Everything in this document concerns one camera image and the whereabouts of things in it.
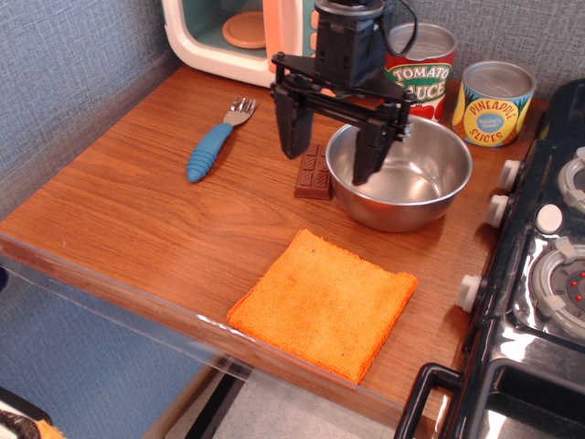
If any black oven door handle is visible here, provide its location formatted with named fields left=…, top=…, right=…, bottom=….
left=394, top=363, right=463, bottom=439

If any toy microwave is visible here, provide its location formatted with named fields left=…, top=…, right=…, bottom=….
left=162, top=0, right=318, bottom=88

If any black braided cable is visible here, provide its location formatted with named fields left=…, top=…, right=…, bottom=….
left=381, top=0, right=420, bottom=59

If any orange cloth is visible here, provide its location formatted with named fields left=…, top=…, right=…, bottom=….
left=228, top=230, right=419, bottom=385

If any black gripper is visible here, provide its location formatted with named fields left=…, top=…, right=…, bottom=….
left=271, top=1, right=415, bottom=186

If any pineapple slices can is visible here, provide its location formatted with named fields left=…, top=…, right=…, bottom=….
left=452, top=60, right=537, bottom=147

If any white round stove button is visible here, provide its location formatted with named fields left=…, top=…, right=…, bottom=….
left=535, top=204, right=563, bottom=234

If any white stove knob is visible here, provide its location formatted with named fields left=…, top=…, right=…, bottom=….
left=455, top=274, right=483, bottom=313
left=485, top=195, right=509, bottom=229
left=498, top=160, right=522, bottom=192

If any blue handled fork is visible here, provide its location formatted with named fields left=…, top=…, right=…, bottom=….
left=186, top=97, right=257, bottom=183

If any black toy stove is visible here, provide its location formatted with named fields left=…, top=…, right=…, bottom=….
left=446, top=80, right=584, bottom=438

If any tomato sauce can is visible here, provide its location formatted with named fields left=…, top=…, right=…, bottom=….
left=385, top=22, right=458, bottom=122

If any metal pot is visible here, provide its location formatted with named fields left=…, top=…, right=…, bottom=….
left=325, top=116, right=473, bottom=232

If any chocolate bar toy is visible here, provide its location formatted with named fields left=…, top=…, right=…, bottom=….
left=294, top=144, right=333, bottom=200

